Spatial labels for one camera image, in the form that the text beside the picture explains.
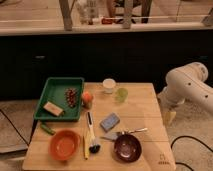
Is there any dark brown bowl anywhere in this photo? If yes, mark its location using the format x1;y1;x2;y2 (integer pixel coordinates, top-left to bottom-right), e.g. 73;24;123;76
114;134;142;163

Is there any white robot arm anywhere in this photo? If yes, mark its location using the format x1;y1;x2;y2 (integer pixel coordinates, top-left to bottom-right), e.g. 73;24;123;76
157;62;213;126

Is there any metal spoon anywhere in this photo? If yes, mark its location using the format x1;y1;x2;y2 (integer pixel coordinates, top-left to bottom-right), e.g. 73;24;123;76
117;128;148;136

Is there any green translucent cup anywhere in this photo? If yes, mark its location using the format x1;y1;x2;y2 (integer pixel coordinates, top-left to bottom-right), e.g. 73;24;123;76
115;88;128;102

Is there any blue sponge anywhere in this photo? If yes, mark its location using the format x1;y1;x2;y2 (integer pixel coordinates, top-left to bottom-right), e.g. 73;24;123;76
100;113;120;132

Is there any grey cloth piece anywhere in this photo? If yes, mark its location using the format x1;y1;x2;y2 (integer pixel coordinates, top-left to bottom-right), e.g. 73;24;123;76
102;132;119;141

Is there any white paper cup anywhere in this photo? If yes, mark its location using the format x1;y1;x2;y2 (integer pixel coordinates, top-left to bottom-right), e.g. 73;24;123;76
102;78;116;94

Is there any black white dish brush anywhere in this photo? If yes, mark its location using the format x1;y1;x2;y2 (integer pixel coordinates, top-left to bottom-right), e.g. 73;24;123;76
87;112;101;154

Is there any orange peach fruit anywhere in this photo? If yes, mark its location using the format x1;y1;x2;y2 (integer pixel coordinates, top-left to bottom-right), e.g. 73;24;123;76
82;91;93;109

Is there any yellow banana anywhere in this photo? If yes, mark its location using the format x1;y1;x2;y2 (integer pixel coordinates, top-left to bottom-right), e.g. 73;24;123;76
83;131;90;160

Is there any bunch of red grapes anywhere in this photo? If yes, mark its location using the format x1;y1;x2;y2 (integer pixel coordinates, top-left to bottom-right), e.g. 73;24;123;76
65;88;77;108

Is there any orange bowl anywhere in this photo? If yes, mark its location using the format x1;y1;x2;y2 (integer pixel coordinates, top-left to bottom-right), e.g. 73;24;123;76
48;129;80;161

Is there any green plastic tray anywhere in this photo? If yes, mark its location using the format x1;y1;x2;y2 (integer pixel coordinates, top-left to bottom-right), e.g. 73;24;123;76
34;77;84;122

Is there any wooden block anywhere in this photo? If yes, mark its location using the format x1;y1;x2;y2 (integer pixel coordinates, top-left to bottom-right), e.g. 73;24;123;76
43;102;63;116

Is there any green cucumber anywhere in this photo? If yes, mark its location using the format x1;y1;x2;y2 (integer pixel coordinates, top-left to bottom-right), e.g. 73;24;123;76
40;123;55;135

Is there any black floor cable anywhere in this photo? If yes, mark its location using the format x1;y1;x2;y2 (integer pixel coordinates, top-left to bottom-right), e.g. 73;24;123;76
170;134;213;171

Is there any black left cable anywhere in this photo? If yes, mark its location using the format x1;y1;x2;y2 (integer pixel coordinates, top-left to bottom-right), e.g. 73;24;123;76
0;108;30;147

